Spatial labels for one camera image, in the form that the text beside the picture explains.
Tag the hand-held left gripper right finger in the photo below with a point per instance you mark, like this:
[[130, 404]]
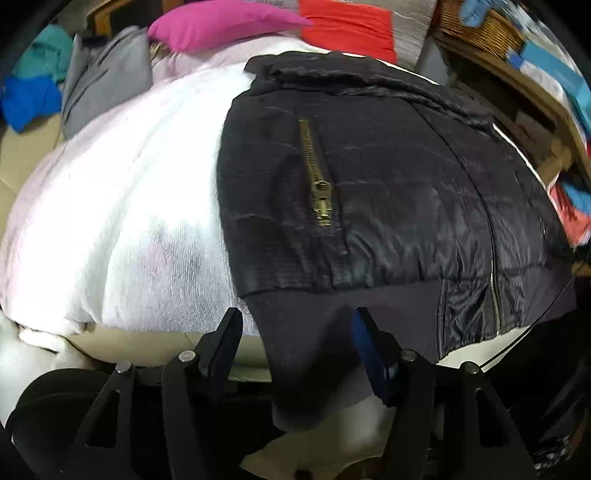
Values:
[[367, 341]]

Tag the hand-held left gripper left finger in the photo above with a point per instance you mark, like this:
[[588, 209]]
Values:
[[226, 341]]

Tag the dark quilted zip jacket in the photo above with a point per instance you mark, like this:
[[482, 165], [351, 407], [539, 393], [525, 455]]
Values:
[[392, 184]]

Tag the wooden shelf with clothes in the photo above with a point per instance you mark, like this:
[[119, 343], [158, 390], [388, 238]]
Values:
[[521, 87]]

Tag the white fleece blanket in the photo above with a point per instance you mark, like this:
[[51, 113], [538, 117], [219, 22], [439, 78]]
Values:
[[115, 207]]

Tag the stack of folded cloths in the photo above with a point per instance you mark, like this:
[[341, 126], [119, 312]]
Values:
[[572, 217]]

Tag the grey garment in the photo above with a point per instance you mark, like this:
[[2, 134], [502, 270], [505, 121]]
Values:
[[106, 78]]

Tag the blue jacket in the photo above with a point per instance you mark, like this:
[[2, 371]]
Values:
[[30, 101]]

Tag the red garment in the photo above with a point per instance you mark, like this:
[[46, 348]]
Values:
[[351, 27]]

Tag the pink garment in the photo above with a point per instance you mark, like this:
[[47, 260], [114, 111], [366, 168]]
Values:
[[221, 23]]

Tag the light blue cardboard box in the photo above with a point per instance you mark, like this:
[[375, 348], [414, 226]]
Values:
[[568, 78]]

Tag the wicker basket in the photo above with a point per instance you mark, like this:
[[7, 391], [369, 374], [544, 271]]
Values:
[[489, 30]]

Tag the teal garment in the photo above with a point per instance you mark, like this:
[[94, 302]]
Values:
[[41, 55]]

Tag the blue cloth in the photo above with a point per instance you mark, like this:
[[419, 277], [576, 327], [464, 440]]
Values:
[[480, 9]]

